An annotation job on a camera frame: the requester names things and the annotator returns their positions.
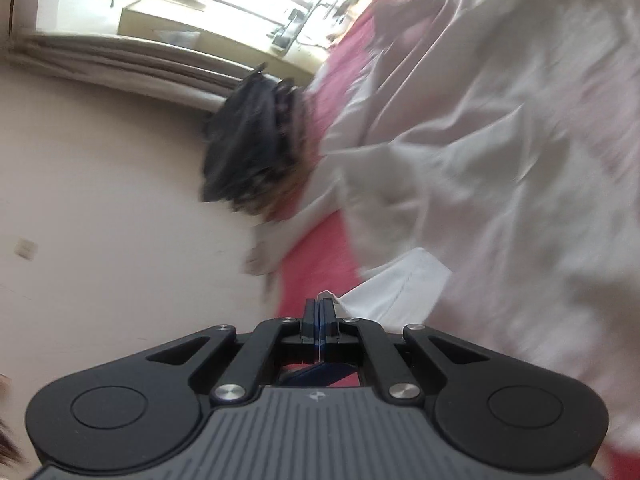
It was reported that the grey curtain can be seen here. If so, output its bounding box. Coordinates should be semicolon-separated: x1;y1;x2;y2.
5;32;251;111

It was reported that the pink floral blanket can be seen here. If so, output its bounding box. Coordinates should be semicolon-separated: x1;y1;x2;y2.
277;0;640;480

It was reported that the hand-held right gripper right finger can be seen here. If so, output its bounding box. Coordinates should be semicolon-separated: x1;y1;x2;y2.
319;299;493;406

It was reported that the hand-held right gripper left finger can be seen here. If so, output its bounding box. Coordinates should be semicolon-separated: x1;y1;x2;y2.
145;299;319;407

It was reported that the white shirt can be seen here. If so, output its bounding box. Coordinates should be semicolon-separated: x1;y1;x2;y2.
245;0;640;461

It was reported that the stack of folded clothes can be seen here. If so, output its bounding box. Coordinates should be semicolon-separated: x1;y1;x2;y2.
200;62;326;221

